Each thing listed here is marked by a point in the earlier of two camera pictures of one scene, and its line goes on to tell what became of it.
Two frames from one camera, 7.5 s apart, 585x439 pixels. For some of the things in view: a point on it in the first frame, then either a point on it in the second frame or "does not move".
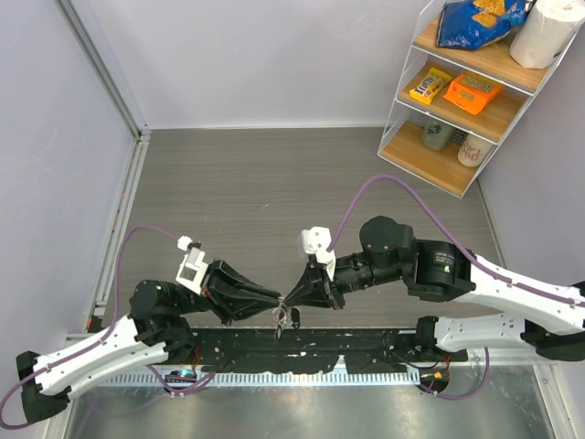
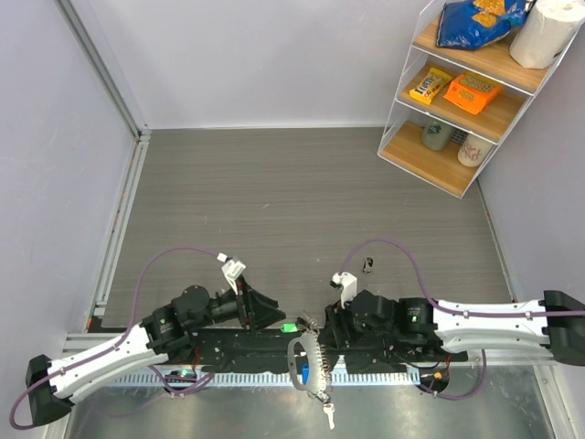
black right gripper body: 345,279 → 339,315
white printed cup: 473,151 does not move
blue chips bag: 471,24 does not move
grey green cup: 436,134 does not move
